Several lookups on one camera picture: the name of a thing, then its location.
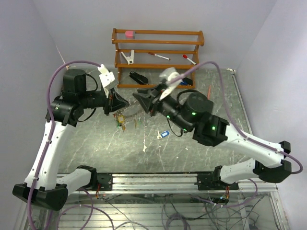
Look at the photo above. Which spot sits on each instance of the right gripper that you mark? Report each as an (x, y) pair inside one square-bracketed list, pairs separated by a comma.
[(145, 100)]

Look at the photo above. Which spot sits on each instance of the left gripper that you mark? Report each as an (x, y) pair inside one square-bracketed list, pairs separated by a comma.
[(115, 102)]

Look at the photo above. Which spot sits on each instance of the yellow tag key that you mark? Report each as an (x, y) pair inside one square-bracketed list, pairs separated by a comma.
[(121, 119)]

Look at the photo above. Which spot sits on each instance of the metal disc keyring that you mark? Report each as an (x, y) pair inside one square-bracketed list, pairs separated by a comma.
[(132, 114)]

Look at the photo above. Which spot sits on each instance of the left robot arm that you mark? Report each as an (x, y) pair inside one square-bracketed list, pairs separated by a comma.
[(66, 109)]

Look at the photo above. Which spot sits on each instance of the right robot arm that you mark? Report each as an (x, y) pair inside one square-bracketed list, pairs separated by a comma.
[(266, 160)]

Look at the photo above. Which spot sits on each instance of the black stapler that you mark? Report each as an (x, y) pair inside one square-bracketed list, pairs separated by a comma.
[(140, 79)]

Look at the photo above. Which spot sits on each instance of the blue tag key upper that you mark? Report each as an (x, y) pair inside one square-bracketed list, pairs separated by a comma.
[(162, 135)]

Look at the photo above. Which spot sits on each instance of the white plastic clamp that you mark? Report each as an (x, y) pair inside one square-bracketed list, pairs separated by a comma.
[(129, 59)]

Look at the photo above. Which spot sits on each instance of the blue stapler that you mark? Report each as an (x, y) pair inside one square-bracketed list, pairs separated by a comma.
[(186, 82)]

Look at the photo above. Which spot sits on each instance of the red-capped marker pen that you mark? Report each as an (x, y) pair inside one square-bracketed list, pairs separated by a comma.
[(159, 56)]

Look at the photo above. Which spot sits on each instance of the red-capped white marker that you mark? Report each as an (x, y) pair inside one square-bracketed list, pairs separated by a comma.
[(190, 60)]

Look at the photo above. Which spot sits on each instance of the orange pencil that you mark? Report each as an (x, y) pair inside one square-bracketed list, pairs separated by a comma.
[(209, 92)]

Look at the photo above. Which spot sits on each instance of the pink eraser block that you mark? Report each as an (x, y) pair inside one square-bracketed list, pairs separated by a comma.
[(130, 34)]

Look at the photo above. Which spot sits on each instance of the wooden three-tier rack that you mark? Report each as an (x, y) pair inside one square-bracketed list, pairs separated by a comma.
[(171, 44)]

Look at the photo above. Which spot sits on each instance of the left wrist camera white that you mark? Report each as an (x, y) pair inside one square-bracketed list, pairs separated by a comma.
[(107, 78)]

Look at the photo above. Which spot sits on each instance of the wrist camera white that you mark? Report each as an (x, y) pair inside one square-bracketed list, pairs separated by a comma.
[(171, 78), (107, 78)]

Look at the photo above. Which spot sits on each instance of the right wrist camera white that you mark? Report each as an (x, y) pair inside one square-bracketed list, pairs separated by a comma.
[(171, 78)]

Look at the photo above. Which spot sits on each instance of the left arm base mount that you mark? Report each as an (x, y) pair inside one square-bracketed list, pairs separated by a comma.
[(102, 181)]

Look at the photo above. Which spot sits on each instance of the aluminium frame rail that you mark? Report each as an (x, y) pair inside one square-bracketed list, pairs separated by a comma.
[(122, 183)]

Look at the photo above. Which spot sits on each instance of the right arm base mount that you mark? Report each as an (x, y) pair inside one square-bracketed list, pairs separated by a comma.
[(205, 182)]

